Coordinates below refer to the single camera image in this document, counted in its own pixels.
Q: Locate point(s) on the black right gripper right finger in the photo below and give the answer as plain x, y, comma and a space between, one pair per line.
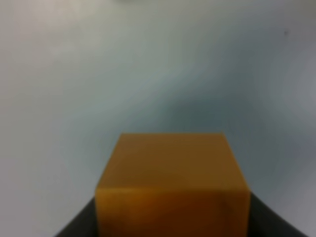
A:
264, 222

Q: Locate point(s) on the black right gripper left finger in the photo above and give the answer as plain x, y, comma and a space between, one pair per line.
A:
84, 224

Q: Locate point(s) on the orange cube block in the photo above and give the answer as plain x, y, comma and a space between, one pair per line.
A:
172, 185

